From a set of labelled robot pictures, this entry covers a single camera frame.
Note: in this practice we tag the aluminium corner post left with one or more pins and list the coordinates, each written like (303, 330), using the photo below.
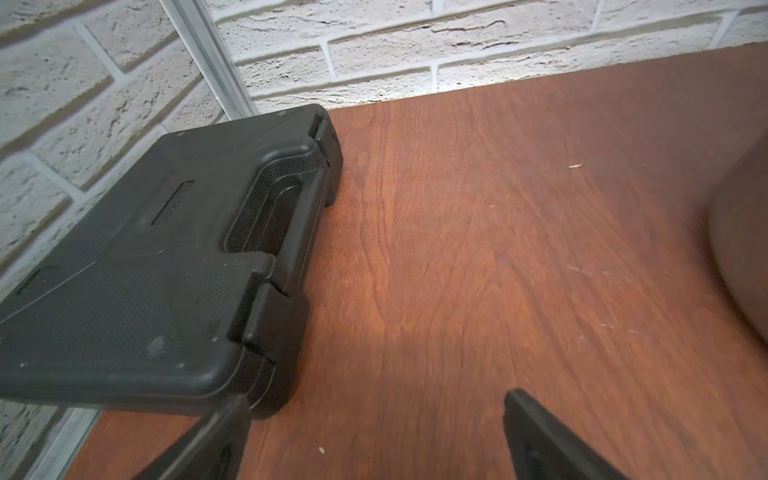
(197, 30)

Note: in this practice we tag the stainless steel pot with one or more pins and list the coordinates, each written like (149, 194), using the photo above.
(737, 228)

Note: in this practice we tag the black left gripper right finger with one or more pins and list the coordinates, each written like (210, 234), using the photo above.
(542, 447)

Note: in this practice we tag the black plastic tool case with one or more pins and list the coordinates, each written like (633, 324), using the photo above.
(184, 284)

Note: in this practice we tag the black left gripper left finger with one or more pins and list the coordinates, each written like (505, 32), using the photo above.
(212, 449)

